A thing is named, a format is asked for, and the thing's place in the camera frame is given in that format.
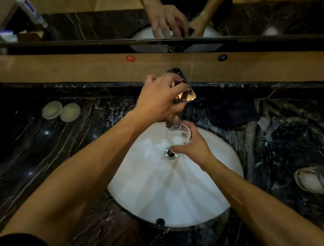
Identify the person's left hand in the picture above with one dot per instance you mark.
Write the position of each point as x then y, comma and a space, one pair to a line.
154, 99

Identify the round red sticker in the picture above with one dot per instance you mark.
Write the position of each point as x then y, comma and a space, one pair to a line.
130, 58

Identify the round dark sticker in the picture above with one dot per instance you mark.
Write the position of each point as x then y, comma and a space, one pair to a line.
222, 57

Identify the person's left thumb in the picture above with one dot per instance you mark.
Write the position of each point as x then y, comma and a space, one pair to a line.
179, 93

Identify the person's right thumb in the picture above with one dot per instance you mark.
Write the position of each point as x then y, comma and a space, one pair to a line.
178, 148

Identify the white round sink basin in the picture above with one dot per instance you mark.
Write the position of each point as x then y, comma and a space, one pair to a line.
162, 194

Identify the person's right forearm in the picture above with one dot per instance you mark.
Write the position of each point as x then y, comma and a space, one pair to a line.
258, 206

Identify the white round cup lid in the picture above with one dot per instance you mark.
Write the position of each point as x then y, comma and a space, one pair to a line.
70, 112
51, 110

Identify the person's right hand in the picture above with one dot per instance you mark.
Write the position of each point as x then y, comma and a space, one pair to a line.
197, 149

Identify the wall mirror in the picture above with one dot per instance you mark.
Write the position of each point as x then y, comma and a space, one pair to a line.
87, 23

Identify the dark folded cloth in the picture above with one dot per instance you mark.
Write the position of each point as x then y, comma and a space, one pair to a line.
231, 109

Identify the person's left forearm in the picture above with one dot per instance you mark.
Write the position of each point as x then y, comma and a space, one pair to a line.
79, 175

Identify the chrome sink drain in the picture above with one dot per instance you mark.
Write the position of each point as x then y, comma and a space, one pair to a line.
170, 154

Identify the chrome faucet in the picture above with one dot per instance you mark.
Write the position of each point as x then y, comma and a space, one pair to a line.
189, 94

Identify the clear drinking glass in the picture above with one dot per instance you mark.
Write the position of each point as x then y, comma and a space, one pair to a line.
320, 181
177, 135

